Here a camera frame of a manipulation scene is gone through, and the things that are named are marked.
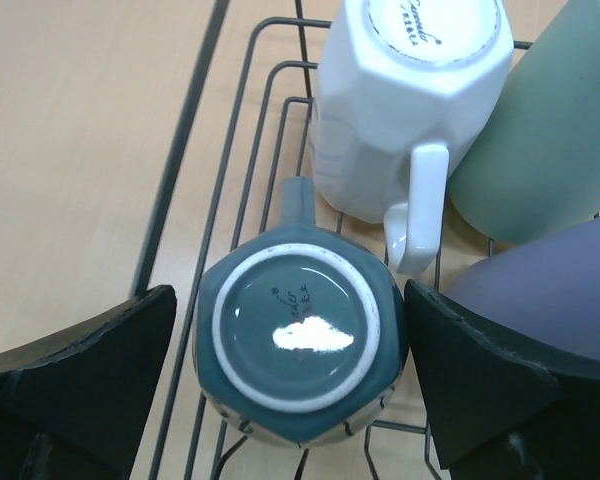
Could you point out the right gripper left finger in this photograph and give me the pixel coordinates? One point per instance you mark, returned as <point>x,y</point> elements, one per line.
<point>74,404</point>

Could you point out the purple plastic cup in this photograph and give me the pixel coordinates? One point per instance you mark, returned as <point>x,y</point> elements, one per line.
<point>548,289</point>

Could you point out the white faceted mug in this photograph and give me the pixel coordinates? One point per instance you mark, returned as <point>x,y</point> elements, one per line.
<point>403,89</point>

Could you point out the black wire dish rack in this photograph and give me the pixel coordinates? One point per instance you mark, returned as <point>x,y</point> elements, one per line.
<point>243,130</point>

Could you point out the green plastic cup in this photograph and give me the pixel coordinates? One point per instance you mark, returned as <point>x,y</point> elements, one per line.
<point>535,168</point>

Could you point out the grey mug white inside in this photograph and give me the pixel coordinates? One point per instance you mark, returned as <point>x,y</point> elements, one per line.
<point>300,333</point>

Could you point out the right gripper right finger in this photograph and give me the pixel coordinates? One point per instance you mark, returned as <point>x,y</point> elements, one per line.
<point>500,404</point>

